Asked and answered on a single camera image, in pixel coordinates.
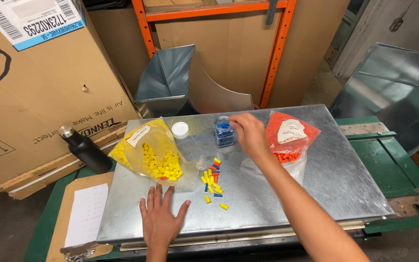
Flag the person's right hand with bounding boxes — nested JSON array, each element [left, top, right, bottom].
[[229, 112, 271, 165]]

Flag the person's left hand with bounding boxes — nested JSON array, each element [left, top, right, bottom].
[[139, 183, 192, 250]]

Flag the clear plastic jar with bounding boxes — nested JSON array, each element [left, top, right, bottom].
[[213, 116, 235, 148]]

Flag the white jar lid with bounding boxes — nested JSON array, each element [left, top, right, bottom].
[[171, 122, 190, 139]]

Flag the plain cardboard sheets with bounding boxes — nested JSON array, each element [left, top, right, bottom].
[[87, 0, 351, 109]]

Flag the orange shelf rack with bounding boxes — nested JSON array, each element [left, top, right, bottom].
[[131, 0, 298, 109]]

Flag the galvanized sheet metal plate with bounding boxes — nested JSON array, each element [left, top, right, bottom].
[[96, 104, 395, 245]]

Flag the small grey metal plate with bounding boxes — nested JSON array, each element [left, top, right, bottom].
[[338, 122, 391, 137]]

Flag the green work table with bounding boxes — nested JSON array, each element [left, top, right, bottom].
[[23, 116, 419, 262]]

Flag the black metal bottle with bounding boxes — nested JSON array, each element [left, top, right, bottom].
[[57, 125, 113, 175]]

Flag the large sheet metal panel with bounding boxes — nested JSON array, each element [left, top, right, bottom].
[[328, 42, 419, 156]]

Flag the white paper sheet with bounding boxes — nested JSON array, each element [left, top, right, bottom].
[[64, 183, 109, 249]]

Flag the large printed cardboard box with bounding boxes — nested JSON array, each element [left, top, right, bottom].
[[0, 0, 140, 200]]

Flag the brown clipboard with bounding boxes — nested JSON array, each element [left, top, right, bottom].
[[45, 171, 115, 262]]

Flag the white shipping label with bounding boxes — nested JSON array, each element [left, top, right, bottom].
[[0, 0, 86, 51]]

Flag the heap of blue wire connectors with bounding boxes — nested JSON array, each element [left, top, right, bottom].
[[215, 123, 234, 147]]

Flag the bag of orange wire connectors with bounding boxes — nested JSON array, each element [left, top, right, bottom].
[[241, 111, 321, 184]]

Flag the pile of mixed wire connectors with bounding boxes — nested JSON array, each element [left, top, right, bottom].
[[200, 157, 229, 212]]

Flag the sheet metal duct fitting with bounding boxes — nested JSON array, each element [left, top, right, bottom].
[[133, 44, 255, 119]]

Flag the bag of yellow wire connectors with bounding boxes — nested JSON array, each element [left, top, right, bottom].
[[108, 117, 200, 190]]

